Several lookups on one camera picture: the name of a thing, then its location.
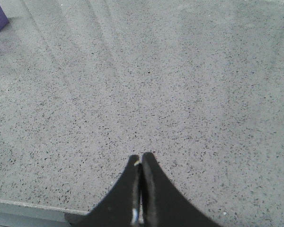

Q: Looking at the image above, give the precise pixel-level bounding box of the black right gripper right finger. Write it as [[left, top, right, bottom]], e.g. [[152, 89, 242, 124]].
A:
[[142, 152, 219, 227]]

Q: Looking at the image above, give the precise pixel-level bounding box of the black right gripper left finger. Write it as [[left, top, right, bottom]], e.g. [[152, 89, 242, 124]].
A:
[[64, 155, 142, 227]]

